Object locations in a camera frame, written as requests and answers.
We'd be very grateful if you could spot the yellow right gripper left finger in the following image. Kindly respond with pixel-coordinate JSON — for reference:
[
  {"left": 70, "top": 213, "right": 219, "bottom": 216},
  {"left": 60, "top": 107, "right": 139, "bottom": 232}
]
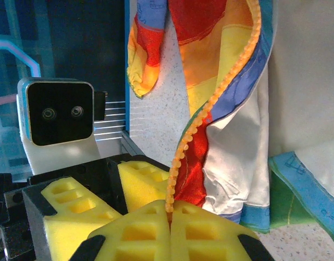
[{"left": 69, "top": 199, "right": 172, "bottom": 261}]

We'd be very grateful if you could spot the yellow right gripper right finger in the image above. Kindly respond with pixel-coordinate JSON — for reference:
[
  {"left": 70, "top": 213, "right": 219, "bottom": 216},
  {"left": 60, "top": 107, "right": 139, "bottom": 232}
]
[{"left": 170, "top": 200, "right": 275, "bottom": 261}]

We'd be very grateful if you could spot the rainbow coloured jacket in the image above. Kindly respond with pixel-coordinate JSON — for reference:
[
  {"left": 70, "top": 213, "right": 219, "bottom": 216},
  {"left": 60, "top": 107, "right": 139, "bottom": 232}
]
[{"left": 126, "top": 0, "right": 334, "bottom": 245}]

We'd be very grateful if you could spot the aluminium table frame rail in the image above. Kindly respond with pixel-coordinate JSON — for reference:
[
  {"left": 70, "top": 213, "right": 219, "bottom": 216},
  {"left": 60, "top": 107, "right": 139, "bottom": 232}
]
[{"left": 92, "top": 100, "right": 157, "bottom": 164}]

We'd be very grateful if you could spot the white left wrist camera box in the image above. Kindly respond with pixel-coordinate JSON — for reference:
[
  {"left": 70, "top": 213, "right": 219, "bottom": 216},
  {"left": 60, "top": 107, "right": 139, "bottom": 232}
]
[{"left": 16, "top": 77, "right": 108, "bottom": 175}]

